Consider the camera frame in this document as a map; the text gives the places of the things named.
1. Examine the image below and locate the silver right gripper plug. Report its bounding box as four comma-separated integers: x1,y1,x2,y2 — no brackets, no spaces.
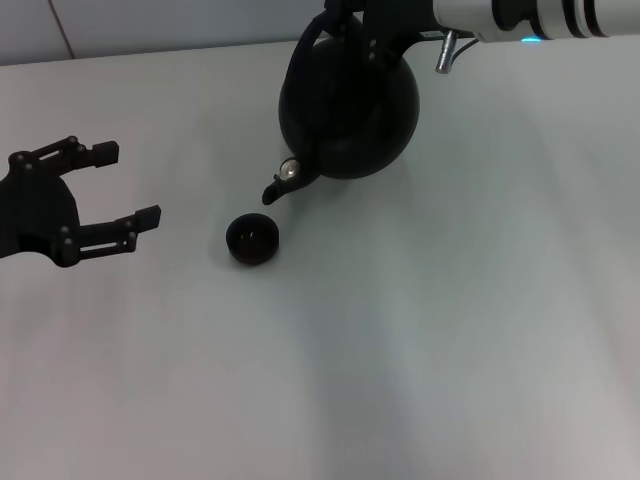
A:
435,29,459,76

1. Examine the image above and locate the small dark teacup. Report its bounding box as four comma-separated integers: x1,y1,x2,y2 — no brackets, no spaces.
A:
225,212,281,267

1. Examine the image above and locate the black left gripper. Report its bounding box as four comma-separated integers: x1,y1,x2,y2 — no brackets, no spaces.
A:
0,135,163,270

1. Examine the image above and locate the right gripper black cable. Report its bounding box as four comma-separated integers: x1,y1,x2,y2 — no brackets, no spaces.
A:
452,36,482,64

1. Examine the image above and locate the black round teapot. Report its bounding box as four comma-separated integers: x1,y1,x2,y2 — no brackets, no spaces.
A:
261,12,421,207

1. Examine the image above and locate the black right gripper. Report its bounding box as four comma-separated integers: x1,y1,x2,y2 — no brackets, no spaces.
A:
323,0,442,72

